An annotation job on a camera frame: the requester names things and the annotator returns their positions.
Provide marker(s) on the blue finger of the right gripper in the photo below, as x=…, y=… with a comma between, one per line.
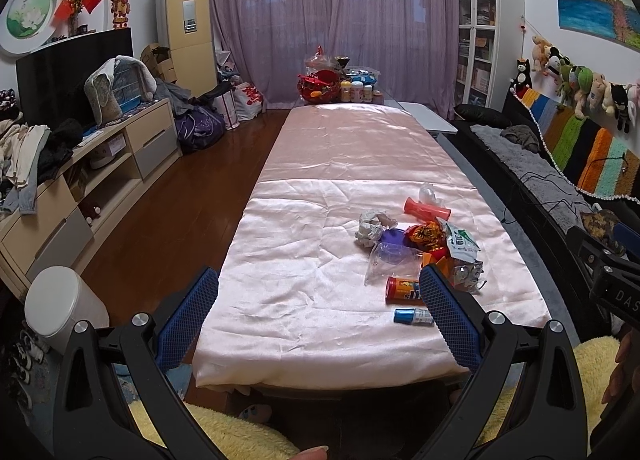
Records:
x=627, y=237

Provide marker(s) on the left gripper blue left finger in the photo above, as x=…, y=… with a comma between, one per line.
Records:
x=179, y=318

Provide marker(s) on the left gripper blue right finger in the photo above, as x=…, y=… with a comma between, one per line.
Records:
x=460, y=333

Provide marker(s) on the blue white small tube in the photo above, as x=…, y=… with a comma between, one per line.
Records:
x=414, y=316

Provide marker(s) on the silver blister pack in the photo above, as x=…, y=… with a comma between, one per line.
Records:
x=465, y=276

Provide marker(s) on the orange candy tube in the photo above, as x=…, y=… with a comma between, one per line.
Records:
x=402, y=291

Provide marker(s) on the red round ornament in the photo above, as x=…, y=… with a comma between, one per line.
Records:
x=434, y=256

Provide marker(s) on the green white medicine packet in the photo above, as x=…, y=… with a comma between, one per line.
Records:
x=461, y=246

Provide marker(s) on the red orange wrapper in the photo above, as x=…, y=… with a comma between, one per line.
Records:
x=425, y=237

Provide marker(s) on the clear zip plastic bag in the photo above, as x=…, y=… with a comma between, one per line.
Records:
x=392, y=260

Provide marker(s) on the purple plastic lid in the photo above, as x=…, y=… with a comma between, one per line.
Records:
x=392, y=238

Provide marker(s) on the red plastic cup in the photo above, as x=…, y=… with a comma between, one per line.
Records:
x=425, y=211

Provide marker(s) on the clear plastic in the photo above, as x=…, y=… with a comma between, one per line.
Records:
x=427, y=195

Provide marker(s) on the white paper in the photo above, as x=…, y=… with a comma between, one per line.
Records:
x=371, y=224

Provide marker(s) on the orange paper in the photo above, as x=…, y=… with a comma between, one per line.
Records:
x=444, y=265

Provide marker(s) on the white round trash can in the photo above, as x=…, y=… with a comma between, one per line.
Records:
x=57, y=299

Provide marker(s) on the striped crochet blanket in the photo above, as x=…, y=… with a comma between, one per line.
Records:
x=586, y=154

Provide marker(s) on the yellow fluffy rug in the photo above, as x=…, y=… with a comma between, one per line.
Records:
x=367, y=425

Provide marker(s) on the grey sofa throw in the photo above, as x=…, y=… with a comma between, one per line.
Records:
x=540, y=178

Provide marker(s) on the black sofa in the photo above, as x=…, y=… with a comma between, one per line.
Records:
x=535, y=198

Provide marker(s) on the wooden tv cabinet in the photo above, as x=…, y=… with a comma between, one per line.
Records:
x=92, y=193

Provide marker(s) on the black cat plush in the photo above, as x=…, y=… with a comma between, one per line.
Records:
x=522, y=80

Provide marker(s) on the white folding side table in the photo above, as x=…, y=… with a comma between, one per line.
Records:
x=430, y=120

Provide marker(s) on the purple bag on floor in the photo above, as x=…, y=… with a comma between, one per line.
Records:
x=198, y=129

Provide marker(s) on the pile of clothes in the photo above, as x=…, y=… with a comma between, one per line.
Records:
x=30, y=156

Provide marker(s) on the red white shopping bag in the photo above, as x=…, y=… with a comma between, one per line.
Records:
x=248, y=101

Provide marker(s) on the red basket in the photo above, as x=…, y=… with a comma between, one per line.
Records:
x=320, y=87

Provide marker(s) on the white bookshelf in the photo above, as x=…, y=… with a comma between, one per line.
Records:
x=490, y=43

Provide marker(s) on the cardboard box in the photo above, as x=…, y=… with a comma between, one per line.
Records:
x=158, y=60

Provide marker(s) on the black television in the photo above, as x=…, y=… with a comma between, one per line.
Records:
x=51, y=80

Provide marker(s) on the beige standing air conditioner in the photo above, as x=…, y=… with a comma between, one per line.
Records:
x=184, y=27

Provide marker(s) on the purple curtain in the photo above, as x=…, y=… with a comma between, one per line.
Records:
x=412, y=43

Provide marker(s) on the round lotus wall picture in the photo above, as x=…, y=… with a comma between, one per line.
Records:
x=26, y=25

